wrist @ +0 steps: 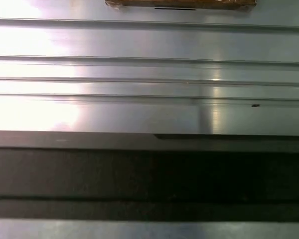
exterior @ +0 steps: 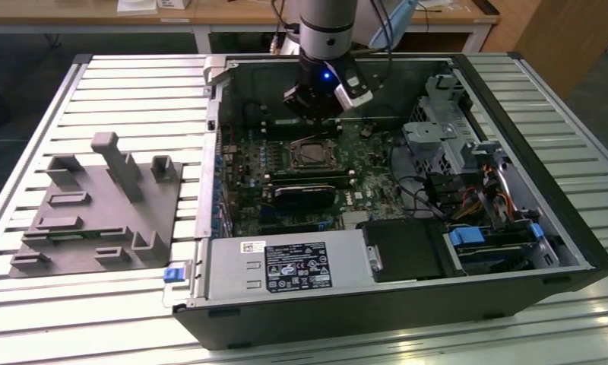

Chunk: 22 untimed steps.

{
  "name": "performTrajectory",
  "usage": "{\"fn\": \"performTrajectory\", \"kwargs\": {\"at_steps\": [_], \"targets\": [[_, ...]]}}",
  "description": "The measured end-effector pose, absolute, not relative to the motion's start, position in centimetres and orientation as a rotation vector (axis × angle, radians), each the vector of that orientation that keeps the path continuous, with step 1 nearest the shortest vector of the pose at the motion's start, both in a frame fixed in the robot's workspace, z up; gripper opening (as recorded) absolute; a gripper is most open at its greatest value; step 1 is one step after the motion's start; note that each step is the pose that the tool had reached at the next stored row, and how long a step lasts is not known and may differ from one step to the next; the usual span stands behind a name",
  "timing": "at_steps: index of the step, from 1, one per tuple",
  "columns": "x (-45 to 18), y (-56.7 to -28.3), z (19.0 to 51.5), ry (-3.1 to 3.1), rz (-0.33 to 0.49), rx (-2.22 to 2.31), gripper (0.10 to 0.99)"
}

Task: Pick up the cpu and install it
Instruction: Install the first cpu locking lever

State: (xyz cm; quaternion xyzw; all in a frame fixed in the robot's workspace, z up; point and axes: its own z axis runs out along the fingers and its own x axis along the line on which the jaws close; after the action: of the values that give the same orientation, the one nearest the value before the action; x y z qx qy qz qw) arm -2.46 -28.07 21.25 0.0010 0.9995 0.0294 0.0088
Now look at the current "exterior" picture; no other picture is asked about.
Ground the grey case handle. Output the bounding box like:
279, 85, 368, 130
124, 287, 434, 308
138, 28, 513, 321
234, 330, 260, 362
202, 56, 235, 87

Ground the blue disk carrier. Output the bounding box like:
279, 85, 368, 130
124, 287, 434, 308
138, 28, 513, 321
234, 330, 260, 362
446, 224, 489, 249

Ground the white cardboard box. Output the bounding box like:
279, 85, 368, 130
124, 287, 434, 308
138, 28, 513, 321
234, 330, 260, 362
116, 0, 159, 17

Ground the black PC case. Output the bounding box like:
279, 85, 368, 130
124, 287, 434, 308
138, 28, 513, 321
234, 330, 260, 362
171, 52, 608, 351

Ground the black RAM slot bank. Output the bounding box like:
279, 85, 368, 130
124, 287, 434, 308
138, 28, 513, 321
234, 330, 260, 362
258, 113, 344, 140
268, 170, 356, 188

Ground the grey parts rack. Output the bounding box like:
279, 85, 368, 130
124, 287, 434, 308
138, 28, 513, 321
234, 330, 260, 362
8, 131, 184, 281

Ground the CPU socket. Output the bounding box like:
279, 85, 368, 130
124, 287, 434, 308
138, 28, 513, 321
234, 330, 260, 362
287, 138, 344, 171

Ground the green RAM stick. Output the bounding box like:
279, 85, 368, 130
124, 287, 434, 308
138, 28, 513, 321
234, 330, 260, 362
48, 232, 103, 241

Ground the black graphics card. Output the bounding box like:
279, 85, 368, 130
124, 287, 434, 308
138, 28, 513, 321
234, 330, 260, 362
272, 184, 339, 209

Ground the silver power supply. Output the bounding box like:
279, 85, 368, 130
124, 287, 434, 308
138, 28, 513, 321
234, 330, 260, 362
202, 230, 382, 301

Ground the silver drive cage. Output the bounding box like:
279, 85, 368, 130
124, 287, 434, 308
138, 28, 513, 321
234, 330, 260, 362
400, 74, 509, 179

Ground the wooden cabinet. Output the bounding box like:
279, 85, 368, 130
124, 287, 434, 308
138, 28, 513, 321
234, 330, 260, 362
481, 0, 608, 100

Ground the orange yellow wire bundle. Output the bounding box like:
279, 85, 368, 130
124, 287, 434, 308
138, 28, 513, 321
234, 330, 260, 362
455, 182, 518, 225

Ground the metal socket cover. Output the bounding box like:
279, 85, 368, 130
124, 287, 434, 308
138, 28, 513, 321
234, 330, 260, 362
290, 139, 343, 170

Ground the silver chipset heatsink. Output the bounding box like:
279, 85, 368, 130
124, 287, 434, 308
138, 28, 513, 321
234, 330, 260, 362
343, 211, 374, 229

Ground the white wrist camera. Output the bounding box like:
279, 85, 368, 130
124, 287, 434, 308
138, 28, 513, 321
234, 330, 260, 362
332, 74, 375, 112

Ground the wooden desk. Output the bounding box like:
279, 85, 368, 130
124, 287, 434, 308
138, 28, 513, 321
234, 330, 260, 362
0, 0, 503, 54

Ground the black expansion slot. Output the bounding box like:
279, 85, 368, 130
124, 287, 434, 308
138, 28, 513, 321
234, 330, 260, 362
260, 224, 319, 235

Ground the green motherboard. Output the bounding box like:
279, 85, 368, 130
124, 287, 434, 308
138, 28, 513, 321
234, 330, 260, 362
216, 123, 420, 237

